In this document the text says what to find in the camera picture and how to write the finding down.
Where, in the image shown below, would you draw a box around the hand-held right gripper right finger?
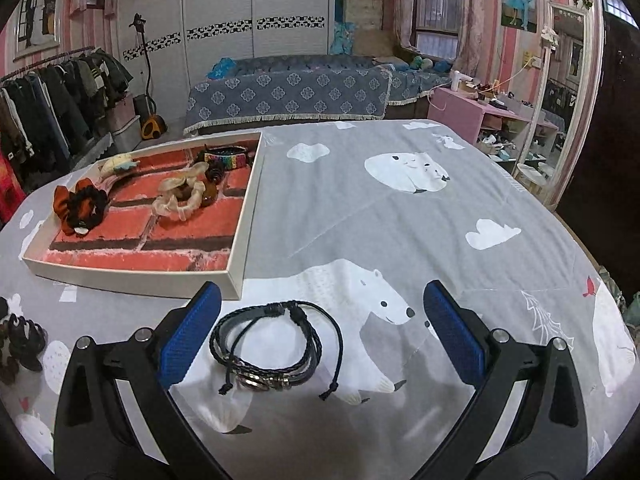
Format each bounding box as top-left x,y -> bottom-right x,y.
415,280 -> 591,480

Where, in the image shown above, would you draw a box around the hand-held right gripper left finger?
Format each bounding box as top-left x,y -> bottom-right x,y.
54,281 -> 236,480

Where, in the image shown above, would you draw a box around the black leather braided bracelet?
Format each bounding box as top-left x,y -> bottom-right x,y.
209,299 -> 347,401

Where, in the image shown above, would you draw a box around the brick pattern jewelry tray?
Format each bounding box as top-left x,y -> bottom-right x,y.
21,131 -> 265,302

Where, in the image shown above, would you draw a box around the cream fabric scrunchie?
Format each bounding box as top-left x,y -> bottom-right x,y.
151,162 -> 209,222

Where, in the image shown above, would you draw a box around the small black hair claw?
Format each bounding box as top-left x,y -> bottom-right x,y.
67,185 -> 110,234

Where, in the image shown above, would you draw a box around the rainbow beaded bracelet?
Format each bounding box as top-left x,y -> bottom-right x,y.
202,144 -> 251,171

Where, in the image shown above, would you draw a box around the cream hair clip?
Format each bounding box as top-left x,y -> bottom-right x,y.
97,153 -> 139,179

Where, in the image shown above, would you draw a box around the orange fabric scrunchie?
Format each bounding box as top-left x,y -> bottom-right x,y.
53,182 -> 112,237

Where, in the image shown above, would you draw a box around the grey polar bear bed sheet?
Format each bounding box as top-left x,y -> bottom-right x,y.
0,120 -> 632,480

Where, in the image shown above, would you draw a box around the large black hair claw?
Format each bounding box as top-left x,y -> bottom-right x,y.
7,312 -> 49,374

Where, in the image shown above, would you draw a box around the white round stool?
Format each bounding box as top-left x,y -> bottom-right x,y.
514,162 -> 552,197

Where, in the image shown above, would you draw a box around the green cloth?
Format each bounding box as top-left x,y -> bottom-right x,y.
619,289 -> 640,332

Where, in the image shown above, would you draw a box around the garment steamer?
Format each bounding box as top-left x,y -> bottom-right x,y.
127,13 -> 169,141

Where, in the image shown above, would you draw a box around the pink cabinet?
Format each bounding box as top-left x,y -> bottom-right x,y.
427,87 -> 534,162

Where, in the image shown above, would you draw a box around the white framed standing mirror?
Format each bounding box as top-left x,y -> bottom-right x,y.
517,2 -> 594,207

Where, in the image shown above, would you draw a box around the dark wooden door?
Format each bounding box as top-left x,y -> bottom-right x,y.
557,0 -> 640,302

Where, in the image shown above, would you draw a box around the sofa with blue patterned cover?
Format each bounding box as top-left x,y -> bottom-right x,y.
182,54 -> 459,137

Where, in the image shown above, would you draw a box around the row of hanging clothes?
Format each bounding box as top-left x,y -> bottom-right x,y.
0,47 -> 135,207

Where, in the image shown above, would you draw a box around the green plush toys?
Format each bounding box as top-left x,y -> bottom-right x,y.
409,54 -> 454,74

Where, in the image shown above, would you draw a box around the metal clothes rack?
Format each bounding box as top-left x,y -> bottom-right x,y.
0,45 -> 97,84

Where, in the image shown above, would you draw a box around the pink patterned curtain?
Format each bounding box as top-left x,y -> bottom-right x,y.
382,0 -> 502,79

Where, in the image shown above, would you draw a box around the hanging blue clothes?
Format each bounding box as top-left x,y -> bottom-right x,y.
329,0 -> 359,56

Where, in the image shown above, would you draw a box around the barred window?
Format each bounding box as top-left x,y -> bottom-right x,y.
412,0 -> 464,64

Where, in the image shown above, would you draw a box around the light wooden board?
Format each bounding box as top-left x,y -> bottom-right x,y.
344,0 -> 384,34

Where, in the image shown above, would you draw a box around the white sliding door wardrobe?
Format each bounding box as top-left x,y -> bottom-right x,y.
117,0 -> 342,127

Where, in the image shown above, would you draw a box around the framed wedding wall poster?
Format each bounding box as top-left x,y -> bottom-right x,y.
12,0 -> 64,59

